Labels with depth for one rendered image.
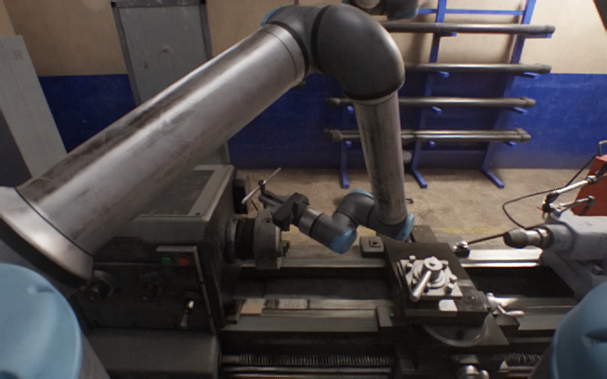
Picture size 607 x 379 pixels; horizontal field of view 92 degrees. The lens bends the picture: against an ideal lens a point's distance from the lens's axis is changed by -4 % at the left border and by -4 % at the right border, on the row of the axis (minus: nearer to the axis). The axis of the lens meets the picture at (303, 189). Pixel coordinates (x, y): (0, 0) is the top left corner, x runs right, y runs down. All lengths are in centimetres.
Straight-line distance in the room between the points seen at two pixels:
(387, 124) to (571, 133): 504
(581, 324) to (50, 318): 35
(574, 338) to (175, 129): 43
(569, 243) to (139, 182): 156
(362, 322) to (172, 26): 379
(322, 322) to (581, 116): 485
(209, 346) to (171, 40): 362
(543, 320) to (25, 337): 160
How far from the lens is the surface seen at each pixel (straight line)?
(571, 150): 573
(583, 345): 27
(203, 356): 134
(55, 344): 26
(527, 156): 538
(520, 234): 154
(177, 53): 430
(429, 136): 403
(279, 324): 133
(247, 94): 48
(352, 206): 97
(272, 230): 119
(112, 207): 41
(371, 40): 55
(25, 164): 447
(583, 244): 165
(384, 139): 65
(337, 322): 133
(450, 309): 117
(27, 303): 28
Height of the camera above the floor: 190
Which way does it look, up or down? 29 degrees down
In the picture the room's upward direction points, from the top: 1 degrees counter-clockwise
